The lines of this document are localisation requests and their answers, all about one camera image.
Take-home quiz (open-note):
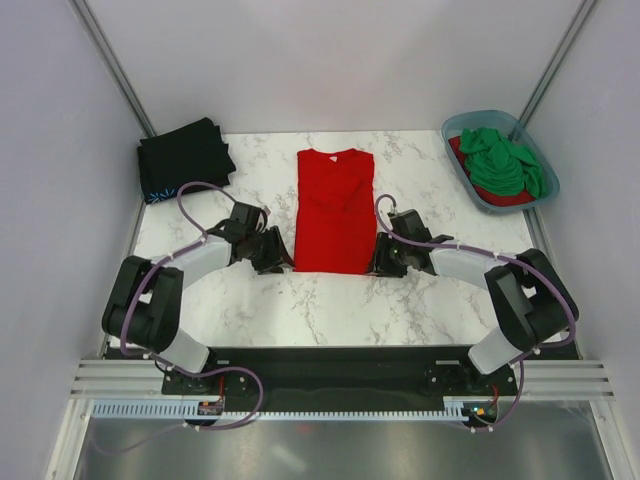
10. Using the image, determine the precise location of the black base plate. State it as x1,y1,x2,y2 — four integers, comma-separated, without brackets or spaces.
162,346,517,414

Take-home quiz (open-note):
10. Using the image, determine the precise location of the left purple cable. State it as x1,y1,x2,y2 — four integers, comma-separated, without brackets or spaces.
119,181,264,431

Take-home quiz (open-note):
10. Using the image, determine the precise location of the green t shirt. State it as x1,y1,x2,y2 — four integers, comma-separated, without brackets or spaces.
459,127,549,199

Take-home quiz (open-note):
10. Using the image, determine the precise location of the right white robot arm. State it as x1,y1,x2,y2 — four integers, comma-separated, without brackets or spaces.
369,210,579,394

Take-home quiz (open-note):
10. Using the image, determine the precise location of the red t shirt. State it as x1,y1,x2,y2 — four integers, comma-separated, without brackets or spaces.
448,136,535,207
294,149,377,275

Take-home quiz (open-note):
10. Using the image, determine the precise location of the blue plastic basin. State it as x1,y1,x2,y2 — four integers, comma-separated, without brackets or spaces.
441,110,559,214

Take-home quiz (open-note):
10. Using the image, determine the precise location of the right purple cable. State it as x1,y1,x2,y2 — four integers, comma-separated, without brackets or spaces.
375,195,578,431

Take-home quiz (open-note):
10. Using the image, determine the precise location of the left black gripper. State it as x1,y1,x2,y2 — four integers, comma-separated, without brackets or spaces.
245,226,295,275

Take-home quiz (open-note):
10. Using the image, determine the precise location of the red t shirt in basin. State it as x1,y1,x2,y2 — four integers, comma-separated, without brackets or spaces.
448,136,535,207

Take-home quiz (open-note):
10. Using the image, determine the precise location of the aluminium frame post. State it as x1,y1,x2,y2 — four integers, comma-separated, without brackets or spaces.
70,0,157,137
518,0,600,128

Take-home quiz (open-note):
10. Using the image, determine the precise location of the right aluminium frame post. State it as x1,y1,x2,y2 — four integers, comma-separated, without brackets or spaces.
518,0,600,128

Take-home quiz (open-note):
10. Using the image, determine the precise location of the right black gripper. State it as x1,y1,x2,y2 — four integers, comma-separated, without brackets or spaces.
364,231,410,279

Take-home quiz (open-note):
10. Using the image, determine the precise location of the aluminium rail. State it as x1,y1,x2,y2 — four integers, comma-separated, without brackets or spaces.
71,360,614,401

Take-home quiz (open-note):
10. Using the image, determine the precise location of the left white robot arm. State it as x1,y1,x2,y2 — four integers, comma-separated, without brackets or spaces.
101,202,294,393

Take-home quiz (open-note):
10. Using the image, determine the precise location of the folded black t shirt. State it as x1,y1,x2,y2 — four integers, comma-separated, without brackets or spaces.
137,117,236,204

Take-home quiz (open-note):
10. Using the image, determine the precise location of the white slotted cable duct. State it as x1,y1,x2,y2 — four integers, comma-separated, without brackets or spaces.
91,397,497,422

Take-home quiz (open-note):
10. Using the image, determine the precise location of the purple cable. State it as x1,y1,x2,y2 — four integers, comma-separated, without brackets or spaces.
375,195,578,431
119,181,264,431

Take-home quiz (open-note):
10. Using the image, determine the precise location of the left aluminium frame post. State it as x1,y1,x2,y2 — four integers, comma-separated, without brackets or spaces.
70,0,157,137

